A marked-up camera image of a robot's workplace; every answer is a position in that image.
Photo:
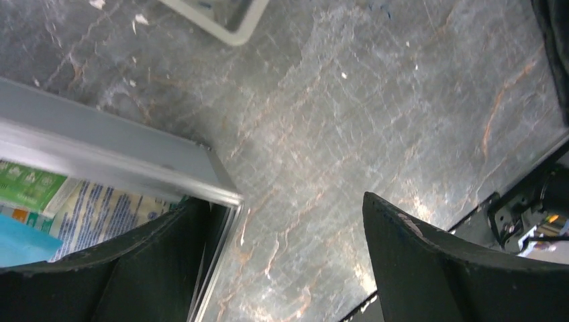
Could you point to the bandage box packet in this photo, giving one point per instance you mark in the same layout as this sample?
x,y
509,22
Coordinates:
x,y
93,214

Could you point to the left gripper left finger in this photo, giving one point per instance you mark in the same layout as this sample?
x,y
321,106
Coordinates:
x,y
155,272

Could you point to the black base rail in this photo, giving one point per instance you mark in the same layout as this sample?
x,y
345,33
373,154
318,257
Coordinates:
x,y
529,220

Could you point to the grey divider tray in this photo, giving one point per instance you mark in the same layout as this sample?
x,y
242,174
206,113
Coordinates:
x,y
231,22

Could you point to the blue white gauze packet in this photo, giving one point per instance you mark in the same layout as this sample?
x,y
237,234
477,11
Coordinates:
x,y
21,244

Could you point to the grey metal case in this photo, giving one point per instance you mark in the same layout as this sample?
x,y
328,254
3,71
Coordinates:
x,y
56,135

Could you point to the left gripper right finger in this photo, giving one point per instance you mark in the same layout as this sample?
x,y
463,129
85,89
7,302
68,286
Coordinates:
x,y
423,273

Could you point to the green small box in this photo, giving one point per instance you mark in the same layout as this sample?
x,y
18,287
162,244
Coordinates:
x,y
29,188

